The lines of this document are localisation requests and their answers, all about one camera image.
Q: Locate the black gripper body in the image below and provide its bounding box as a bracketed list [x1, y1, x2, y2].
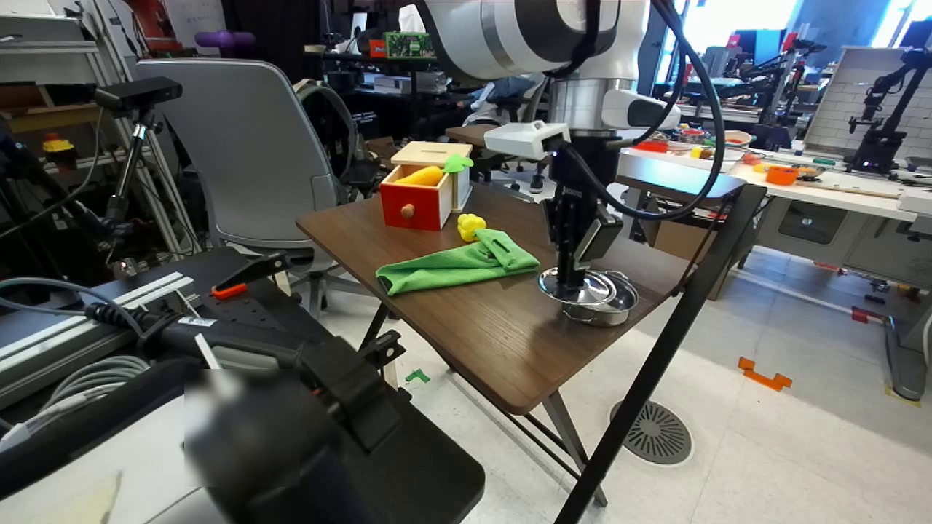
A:
[543, 136, 622, 274]

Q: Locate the steel pot lid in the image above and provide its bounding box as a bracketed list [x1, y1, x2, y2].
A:
[539, 269, 631, 309]

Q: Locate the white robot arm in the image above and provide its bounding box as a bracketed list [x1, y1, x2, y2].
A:
[415, 0, 669, 280]

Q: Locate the small steel pot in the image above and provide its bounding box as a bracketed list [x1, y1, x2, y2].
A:
[536, 269, 637, 330]

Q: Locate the green cloth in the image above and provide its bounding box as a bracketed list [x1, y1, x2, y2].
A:
[374, 231, 542, 296]

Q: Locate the small yellow toy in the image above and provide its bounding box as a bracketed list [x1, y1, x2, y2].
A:
[456, 212, 487, 241]

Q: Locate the yellow plush toy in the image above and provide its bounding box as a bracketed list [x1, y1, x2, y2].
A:
[395, 165, 446, 186]

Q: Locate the black tripod pole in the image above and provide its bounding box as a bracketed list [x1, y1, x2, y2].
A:
[554, 186, 766, 524]

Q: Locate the wooden box with red drawer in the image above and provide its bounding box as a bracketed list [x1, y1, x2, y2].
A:
[379, 139, 472, 231]

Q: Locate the brown folding table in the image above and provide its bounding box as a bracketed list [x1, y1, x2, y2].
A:
[294, 184, 711, 510]

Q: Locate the white desk with clutter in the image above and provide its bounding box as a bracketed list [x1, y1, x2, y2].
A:
[619, 133, 932, 324]

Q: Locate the grey office chair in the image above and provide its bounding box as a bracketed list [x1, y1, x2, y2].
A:
[137, 58, 338, 306]

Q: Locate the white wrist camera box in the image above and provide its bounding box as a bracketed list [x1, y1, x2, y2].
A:
[484, 123, 567, 161]

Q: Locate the black camera on tripod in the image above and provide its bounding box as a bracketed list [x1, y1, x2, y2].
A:
[92, 75, 184, 117]

